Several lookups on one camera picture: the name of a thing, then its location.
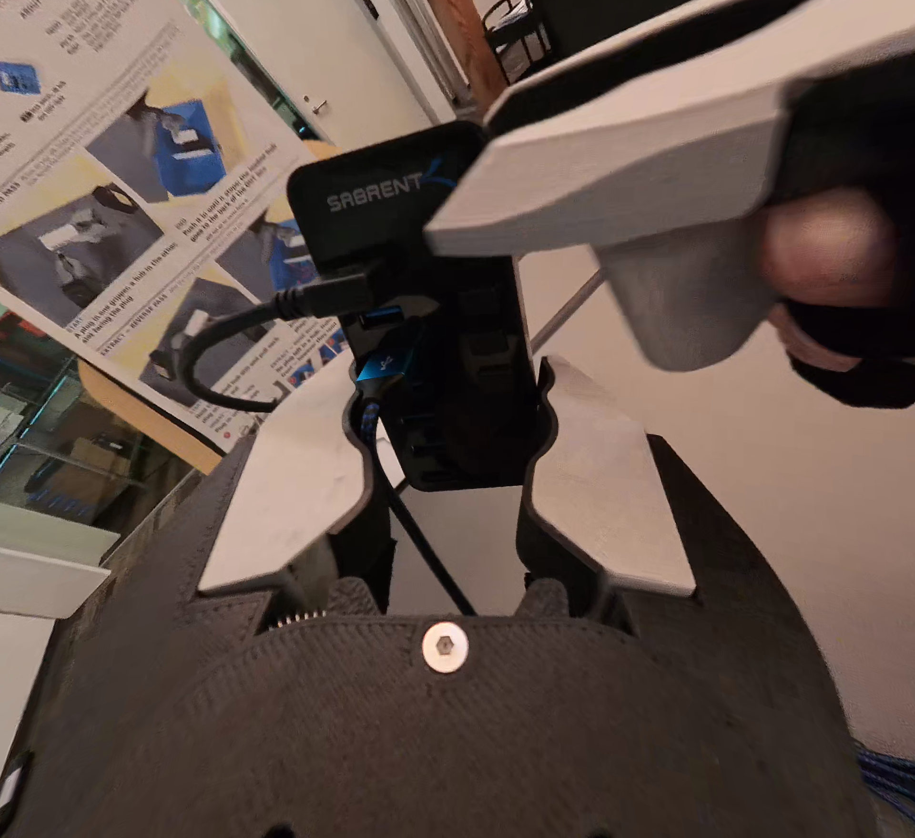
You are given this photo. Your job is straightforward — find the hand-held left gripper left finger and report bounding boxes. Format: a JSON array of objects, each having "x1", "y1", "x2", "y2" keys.
[{"x1": 196, "y1": 350, "x2": 397, "y2": 616}]

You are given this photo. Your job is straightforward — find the dark cable light-blue plugs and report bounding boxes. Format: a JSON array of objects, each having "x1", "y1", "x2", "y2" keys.
[{"x1": 354, "y1": 323, "x2": 478, "y2": 617}]

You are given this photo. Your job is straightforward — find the black braided usb cable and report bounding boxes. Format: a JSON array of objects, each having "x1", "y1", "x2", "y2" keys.
[{"x1": 149, "y1": 260, "x2": 390, "y2": 416}]

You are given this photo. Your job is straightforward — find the black utility cart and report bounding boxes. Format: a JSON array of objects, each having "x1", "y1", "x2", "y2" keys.
[{"x1": 482, "y1": 0, "x2": 560, "y2": 86}]

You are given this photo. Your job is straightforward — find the blue braided cable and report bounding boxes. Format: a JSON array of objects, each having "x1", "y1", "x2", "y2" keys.
[{"x1": 854, "y1": 740, "x2": 915, "y2": 821}]

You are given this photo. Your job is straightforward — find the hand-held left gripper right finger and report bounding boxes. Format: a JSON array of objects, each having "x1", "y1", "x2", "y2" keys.
[{"x1": 516, "y1": 354, "x2": 698, "y2": 622}]

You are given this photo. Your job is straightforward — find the printed instruction sheet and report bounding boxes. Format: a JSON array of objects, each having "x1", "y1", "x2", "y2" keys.
[{"x1": 0, "y1": 0, "x2": 351, "y2": 456}]

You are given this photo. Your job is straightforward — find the white metal bar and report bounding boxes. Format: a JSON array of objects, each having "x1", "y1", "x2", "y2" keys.
[{"x1": 0, "y1": 503, "x2": 121, "y2": 623}]

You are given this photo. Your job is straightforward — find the brown cardboard box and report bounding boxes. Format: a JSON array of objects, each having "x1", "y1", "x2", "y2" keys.
[{"x1": 21, "y1": 416, "x2": 145, "y2": 526}]

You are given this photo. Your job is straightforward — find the black usb hub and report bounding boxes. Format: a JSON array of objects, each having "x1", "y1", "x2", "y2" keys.
[{"x1": 286, "y1": 119, "x2": 543, "y2": 493}]

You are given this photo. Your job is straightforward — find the person's right hand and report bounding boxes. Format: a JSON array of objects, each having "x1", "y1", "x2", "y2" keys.
[{"x1": 758, "y1": 189, "x2": 900, "y2": 373}]

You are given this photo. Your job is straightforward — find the white door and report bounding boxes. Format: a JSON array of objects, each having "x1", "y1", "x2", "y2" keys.
[{"x1": 150, "y1": 0, "x2": 438, "y2": 149}]

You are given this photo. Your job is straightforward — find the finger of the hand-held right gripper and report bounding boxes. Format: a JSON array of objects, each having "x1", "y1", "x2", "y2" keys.
[
  {"x1": 425, "y1": 16, "x2": 915, "y2": 374},
  {"x1": 485, "y1": 0, "x2": 915, "y2": 137}
]

